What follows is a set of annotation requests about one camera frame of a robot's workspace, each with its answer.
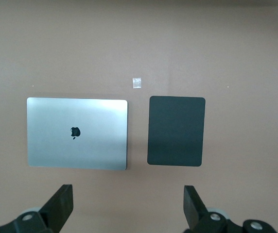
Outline black rectangular mouse pad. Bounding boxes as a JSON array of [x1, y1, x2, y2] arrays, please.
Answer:
[[146, 95, 206, 167]]

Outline silver laptop with apple logo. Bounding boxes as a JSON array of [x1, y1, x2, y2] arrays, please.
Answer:
[[26, 97, 128, 171]]

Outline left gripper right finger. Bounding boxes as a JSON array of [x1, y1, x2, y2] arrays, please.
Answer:
[[184, 185, 230, 233]]

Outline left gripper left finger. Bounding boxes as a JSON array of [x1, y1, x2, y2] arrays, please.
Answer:
[[0, 184, 74, 233]]

